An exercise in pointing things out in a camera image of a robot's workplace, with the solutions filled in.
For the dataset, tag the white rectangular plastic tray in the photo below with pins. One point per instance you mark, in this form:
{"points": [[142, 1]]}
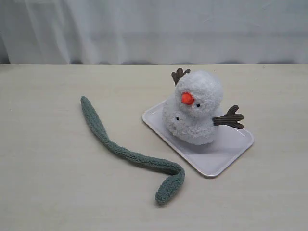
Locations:
{"points": [[210, 160]]}

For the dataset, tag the green knitted scarf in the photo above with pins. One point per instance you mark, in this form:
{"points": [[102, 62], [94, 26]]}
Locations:
{"points": [[169, 188]]}

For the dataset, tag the white plush snowman toy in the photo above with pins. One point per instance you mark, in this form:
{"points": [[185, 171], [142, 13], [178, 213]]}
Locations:
{"points": [[192, 114]]}

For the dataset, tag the white backdrop curtain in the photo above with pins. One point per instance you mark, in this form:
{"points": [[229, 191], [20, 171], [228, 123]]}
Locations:
{"points": [[154, 31]]}

